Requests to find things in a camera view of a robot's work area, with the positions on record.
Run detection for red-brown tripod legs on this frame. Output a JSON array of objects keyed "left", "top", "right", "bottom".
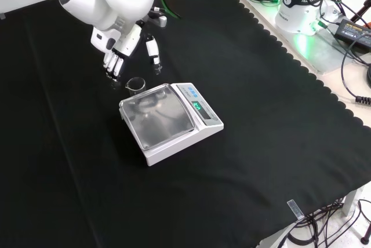
[{"left": 347, "top": 0, "right": 371, "bottom": 30}]

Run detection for white plug block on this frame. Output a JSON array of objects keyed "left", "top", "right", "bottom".
[{"left": 321, "top": 0, "right": 342, "bottom": 24}]

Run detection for white bench leg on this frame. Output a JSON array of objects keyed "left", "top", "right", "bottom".
[{"left": 343, "top": 188, "right": 365, "bottom": 217}]

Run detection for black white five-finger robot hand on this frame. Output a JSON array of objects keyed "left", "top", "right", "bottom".
[{"left": 90, "top": 20, "right": 163, "bottom": 90}]

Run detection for black cable bundle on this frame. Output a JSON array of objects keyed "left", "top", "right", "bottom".
[{"left": 286, "top": 198, "right": 371, "bottom": 246}]

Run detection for black coiled cable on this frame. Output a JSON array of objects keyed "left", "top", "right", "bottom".
[{"left": 340, "top": 43, "right": 371, "bottom": 104}]

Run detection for green cable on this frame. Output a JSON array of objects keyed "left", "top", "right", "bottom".
[{"left": 158, "top": 0, "right": 183, "bottom": 20}]

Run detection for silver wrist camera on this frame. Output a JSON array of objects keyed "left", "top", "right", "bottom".
[{"left": 148, "top": 6, "right": 169, "bottom": 28}]

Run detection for black bench cloth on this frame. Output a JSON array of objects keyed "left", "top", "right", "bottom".
[{"left": 0, "top": 0, "right": 371, "bottom": 248}]

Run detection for grey metal base plate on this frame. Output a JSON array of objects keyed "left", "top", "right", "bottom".
[{"left": 289, "top": 24, "right": 371, "bottom": 76}]

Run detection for white electronic balance steel pan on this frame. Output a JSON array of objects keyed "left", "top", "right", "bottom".
[{"left": 118, "top": 82, "right": 225, "bottom": 167}]

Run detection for black power adapter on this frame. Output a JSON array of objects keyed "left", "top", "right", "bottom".
[{"left": 333, "top": 18, "right": 371, "bottom": 51}]

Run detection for small clear glass beaker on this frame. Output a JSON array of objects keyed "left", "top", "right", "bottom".
[{"left": 125, "top": 76, "right": 146, "bottom": 99}]

